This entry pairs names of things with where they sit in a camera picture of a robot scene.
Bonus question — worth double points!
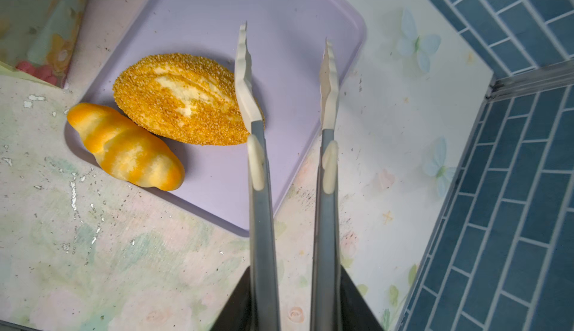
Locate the lavender plastic tray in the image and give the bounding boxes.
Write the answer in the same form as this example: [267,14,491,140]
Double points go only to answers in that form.
[82,0,366,236]

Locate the oval seeded loaf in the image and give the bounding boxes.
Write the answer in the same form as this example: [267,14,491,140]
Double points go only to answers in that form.
[113,53,249,146]

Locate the white paper gift bag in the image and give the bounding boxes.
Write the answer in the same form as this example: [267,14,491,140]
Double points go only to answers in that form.
[1,0,88,88]

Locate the striped long bun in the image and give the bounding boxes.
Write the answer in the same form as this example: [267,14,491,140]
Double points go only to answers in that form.
[67,103,185,191]

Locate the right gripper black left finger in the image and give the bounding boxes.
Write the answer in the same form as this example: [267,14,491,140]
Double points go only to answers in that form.
[210,267,252,331]

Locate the metal kitchen tongs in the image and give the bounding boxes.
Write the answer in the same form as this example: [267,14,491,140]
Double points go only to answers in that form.
[235,25,342,330]

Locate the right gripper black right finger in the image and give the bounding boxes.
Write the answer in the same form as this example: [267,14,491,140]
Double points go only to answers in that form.
[340,267,384,331]

